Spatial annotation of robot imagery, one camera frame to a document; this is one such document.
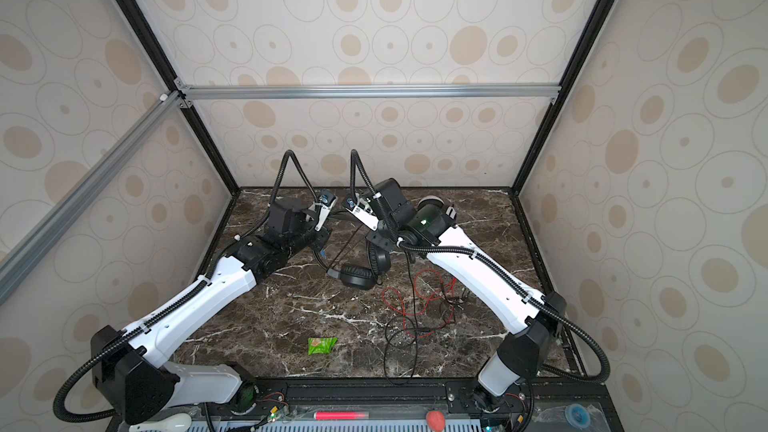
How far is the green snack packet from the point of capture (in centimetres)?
81

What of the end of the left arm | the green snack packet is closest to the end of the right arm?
the end of the left arm

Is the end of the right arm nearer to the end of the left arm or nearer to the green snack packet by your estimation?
the end of the left arm
